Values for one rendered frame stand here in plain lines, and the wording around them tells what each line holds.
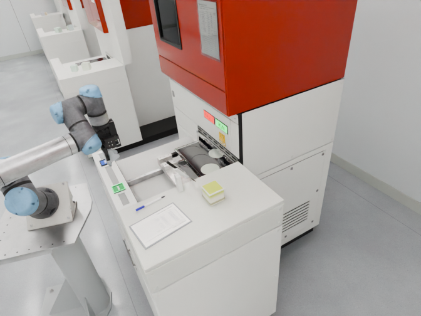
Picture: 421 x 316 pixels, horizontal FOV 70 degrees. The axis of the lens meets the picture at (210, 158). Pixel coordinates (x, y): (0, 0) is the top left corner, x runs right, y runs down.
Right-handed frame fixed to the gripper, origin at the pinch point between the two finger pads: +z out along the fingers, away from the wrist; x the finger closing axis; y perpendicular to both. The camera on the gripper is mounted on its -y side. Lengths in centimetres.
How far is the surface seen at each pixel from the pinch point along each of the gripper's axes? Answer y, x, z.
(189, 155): 44, 14, 21
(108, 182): -2.2, 7.4, 14.6
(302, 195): 107, -16, 62
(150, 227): 5.0, -32.5, 13.9
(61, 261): -37, 12, 55
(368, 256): 141, -50, 111
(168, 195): 18.3, -19.0, 14.2
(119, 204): -1.7, -11.0, 14.7
